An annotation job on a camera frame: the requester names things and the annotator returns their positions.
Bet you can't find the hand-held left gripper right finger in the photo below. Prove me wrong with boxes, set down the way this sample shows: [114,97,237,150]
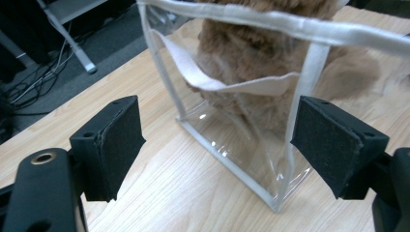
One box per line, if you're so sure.
[289,95,391,200]

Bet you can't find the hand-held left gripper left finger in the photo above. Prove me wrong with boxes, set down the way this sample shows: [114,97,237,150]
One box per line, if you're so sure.
[69,95,147,203]

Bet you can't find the clear bag with white trim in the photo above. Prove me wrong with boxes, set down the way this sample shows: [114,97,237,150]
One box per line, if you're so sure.
[136,0,410,214]

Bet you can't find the brown fluffy plush cloth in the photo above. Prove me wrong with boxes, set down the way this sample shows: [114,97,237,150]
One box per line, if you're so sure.
[185,0,388,140]

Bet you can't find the grey metal stand leg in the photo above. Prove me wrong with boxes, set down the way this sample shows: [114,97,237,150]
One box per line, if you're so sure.
[36,0,99,75]

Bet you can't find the grey shelf board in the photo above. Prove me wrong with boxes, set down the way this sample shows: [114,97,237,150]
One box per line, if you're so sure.
[47,0,108,24]

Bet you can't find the dark cabinet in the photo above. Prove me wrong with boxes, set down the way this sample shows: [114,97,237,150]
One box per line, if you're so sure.
[0,0,67,83]

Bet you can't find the tangle of floor cables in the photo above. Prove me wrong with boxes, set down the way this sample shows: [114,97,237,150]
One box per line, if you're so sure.
[4,22,86,117]

